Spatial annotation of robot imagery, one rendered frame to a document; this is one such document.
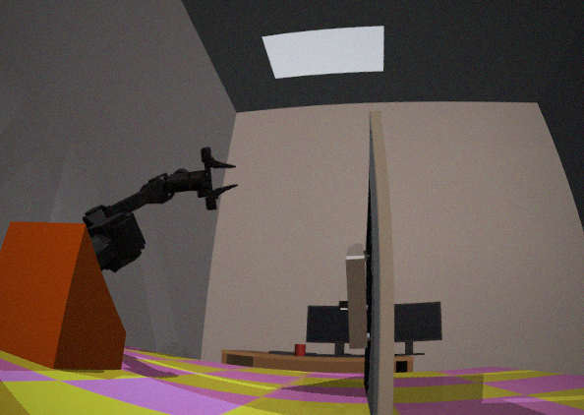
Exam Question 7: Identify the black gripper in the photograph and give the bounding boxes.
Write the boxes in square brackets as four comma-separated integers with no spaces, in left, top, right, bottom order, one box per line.
[185,147,238,210]

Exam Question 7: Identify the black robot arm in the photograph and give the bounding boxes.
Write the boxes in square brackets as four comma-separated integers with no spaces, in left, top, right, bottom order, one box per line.
[83,168,188,272]

